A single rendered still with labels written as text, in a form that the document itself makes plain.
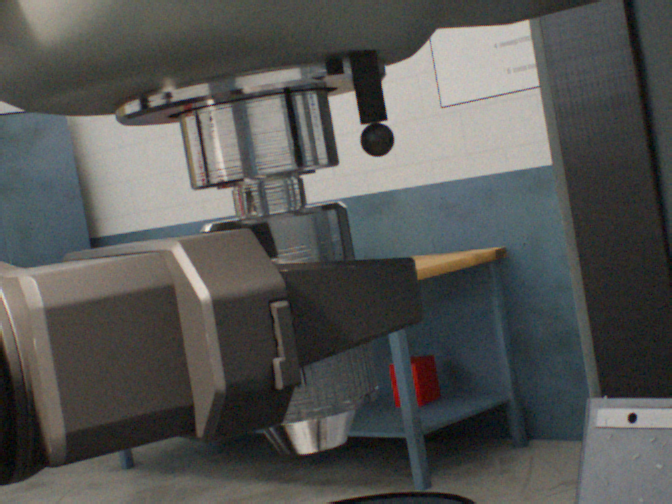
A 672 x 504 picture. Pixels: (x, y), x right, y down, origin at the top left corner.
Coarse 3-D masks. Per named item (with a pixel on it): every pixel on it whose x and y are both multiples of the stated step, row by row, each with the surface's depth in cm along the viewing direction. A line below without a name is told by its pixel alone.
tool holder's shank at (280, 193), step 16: (272, 176) 39; (288, 176) 39; (240, 192) 40; (256, 192) 39; (272, 192) 39; (288, 192) 39; (304, 192) 40; (240, 208) 40; (256, 208) 39; (272, 208) 39; (288, 208) 40
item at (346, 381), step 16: (320, 240) 39; (336, 240) 39; (352, 240) 40; (272, 256) 38; (288, 256) 38; (304, 256) 38; (320, 256) 39; (336, 256) 39; (352, 256) 40; (352, 352) 39; (368, 352) 40; (304, 368) 38; (320, 368) 38; (336, 368) 39; (352, 368) 39; (368, 368) 40; (304, 384) 38; (320, 384) 38; (336, 384) 39; (352, 384) 39; (368, 384) 40; (304, 400) 38; (320, 400) 38; (336, 400) 39; (352, 400) 39; (368, 400) 39; (288, 416) 38; (304, 416) 38; (320, 416) 39
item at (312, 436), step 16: (336, 416) 39; (352, 416) 40; (272, 432) 40; (288, 432) 39; (304, 432) 39; (320, 432) 39; (336, 432) 40; (288, 448) 40; (304, 448) 40; (320, 448) 40
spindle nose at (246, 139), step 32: (256, 96) 38; (288, 96) 38; (320, 96) 39; (192, 128) 39; (224, 128) 38; (256, 128) 38; (288, 128) 38; (320, 128) 39; (192, 160) 39; (224, 160) 38; (256, 160) 38; (288, 160) 38; (320, 160) 39
